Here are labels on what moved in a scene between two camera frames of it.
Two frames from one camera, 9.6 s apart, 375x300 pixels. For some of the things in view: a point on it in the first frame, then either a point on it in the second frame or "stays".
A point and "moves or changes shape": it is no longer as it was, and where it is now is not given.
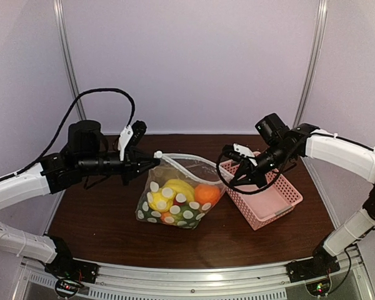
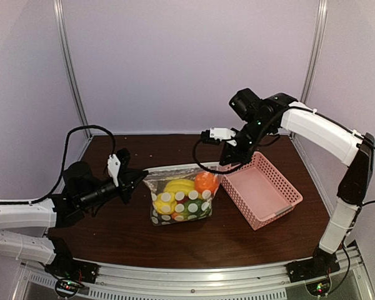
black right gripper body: (279, 155) to (238, 152)
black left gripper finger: (140, 156) to (136, 174)
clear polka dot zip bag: (180, 190) moves or changes shape
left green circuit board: (67, 289) stays
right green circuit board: (319, 288) stays
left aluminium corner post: (61, 16) stays
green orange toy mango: (166, 218) to (179, 216)
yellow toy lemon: (161, 199) moves or changes shape
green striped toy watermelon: (186, 217) to (196, 209)
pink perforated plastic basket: (260, 207) stays
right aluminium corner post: (319, 34) stays
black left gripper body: (128, 167) to (124, 186)
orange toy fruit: (207, 193) to (205, 180)
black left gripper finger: (142, 167) to (134, 184)
